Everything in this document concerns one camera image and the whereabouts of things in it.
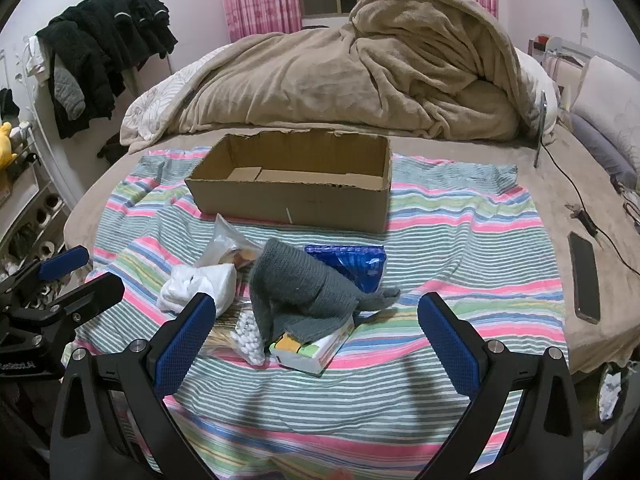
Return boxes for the bed with tan sheet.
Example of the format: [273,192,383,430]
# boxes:
[62,125,640,376]

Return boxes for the black clothes on rack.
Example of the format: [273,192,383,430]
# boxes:
[35,0,179,140]

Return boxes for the grey knitted cloth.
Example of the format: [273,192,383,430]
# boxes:
[249,238,402,345]

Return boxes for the cardboard box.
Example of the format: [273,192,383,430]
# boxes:
[184,128,393,235]

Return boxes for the white and yellow packet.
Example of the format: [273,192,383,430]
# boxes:
[269,317,356,376]

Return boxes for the striped cloth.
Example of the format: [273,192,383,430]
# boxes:
[65,147,568,480]

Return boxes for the clear plastic bag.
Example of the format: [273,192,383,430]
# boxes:
[192,214,266,273]

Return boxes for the black smartphone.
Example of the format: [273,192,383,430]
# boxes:
[568,231,601,323]

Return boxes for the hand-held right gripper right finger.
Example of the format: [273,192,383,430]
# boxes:
[417,292,586,480]

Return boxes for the blue plastic packet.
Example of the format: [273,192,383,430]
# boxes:
[304,244,387,295]

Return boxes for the beige fleece blanket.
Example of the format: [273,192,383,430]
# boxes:
[172,0,523,142]

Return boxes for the white floral pillow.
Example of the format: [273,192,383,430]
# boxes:
[570,55,640,171]

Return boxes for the grey pillow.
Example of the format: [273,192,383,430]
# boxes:
[567,112,640,191]

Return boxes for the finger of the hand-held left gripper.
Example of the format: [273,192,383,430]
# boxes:
[0,245,92,307]
[5,272,126,357]

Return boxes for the white plastic bag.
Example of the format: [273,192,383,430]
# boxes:
[594,360,632,423]
[157,264,238,318]

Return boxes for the bag of cotton swabs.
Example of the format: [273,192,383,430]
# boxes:
[202,305,266,367]

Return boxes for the white floral duvet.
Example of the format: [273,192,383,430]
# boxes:
[120,42,236,157]

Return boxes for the black charging cable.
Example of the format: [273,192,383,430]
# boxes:
[540,142,640,273]

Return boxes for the metal bed headboard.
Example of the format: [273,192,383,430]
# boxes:
[527,34,603,78]

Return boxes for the metal shelf rack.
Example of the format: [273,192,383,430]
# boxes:
[0,125,66,281]

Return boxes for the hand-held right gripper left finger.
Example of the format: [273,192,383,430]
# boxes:
[50,294,223,480]

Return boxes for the yellow plush toy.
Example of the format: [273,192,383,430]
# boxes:
[0,121,19,171]

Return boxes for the upright tablet on stand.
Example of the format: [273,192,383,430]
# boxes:
[534,89,549,168]

